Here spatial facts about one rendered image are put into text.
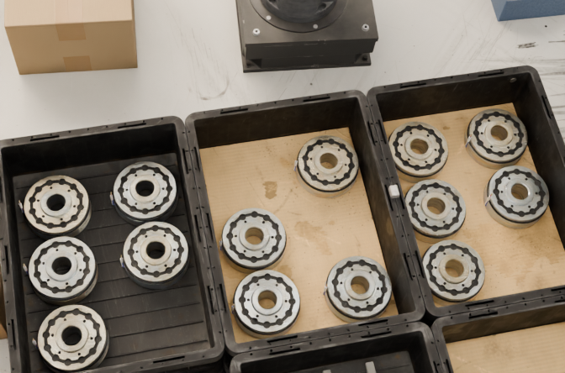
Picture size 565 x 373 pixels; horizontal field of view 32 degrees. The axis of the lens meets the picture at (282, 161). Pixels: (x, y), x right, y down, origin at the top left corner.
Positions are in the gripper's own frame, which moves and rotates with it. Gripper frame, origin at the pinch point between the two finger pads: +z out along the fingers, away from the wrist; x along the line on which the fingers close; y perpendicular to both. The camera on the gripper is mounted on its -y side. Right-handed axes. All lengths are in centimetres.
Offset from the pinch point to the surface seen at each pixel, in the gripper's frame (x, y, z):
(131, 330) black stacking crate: -78, 67, -7
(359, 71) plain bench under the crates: -30.4, 18.1, 5.4
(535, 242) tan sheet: -11, 62, -8
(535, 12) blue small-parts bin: 7.3, 10.0, 3.2
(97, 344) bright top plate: -83, 69, -10
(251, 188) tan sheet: -56, 46, -8
